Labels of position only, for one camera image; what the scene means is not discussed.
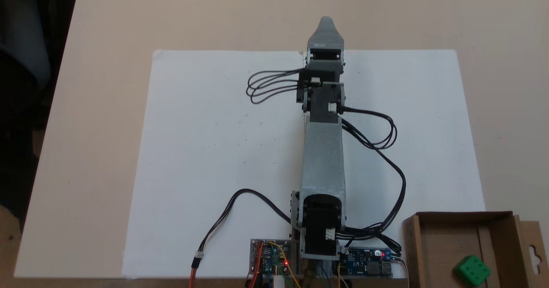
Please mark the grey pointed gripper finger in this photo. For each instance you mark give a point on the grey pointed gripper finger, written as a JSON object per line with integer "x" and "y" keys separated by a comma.
{"x": 326, "y": 33}

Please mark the green dice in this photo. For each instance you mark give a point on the green dice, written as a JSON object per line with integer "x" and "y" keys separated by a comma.
{"x": 472, "y": 271}

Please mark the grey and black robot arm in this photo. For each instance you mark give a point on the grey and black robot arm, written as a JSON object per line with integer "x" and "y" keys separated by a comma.
{"x": 322, "y": 159}

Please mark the large white paper sheet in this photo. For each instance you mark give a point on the large white paper sheet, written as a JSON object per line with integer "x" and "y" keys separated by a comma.
{"x": 214, "y": 129}

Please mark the blue circuit board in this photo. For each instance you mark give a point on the blue circuit board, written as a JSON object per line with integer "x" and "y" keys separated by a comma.
{"x": 369, "y": 264}

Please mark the brown cardboard box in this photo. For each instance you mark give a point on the brown cardboard box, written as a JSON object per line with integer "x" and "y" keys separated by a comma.
{"x": 437, "y": 245}

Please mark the white plug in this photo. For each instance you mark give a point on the white plug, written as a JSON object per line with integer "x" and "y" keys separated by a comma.
{"x": 279, "y": 282}

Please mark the dark upholstered chair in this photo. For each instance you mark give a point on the dark upholstered chair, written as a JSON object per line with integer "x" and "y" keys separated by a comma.
{"x": 25, "y": 43}

